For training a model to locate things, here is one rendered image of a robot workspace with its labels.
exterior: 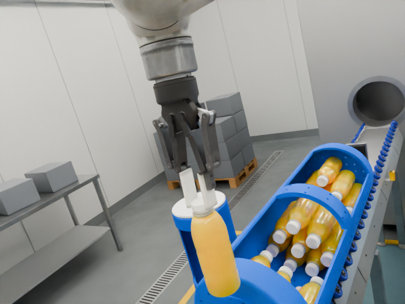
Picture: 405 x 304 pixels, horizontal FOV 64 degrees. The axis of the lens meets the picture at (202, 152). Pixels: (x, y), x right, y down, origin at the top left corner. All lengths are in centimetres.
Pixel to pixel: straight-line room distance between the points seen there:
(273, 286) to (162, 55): 50
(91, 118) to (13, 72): 110
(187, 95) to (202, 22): 596
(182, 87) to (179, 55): 5
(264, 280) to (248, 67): 556
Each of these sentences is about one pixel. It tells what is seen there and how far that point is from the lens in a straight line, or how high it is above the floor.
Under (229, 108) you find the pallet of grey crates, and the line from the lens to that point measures 457.
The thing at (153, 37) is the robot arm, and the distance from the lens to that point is 53.
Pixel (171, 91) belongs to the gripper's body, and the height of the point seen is 164.
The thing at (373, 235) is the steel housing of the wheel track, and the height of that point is 87.
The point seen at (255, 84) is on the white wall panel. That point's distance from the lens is 614.
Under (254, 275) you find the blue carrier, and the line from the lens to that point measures 74.
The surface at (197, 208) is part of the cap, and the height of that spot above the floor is 143.
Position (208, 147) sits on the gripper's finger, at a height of 154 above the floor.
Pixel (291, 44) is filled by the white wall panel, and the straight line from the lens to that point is 585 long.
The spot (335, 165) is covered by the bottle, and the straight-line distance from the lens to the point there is 139.
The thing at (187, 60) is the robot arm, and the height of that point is 168.
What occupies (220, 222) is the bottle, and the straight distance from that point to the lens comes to 61.
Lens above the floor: 167
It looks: 14 degrees down
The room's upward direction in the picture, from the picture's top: 15 degrees counter-clockwise
